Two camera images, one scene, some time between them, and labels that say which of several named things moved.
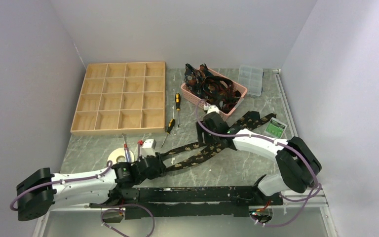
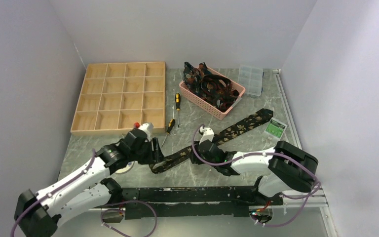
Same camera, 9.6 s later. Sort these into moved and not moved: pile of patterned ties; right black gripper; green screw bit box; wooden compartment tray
Moved: right black gripper
Not moved: wooden compartment tray; green screw bit box; pile of patterned ties
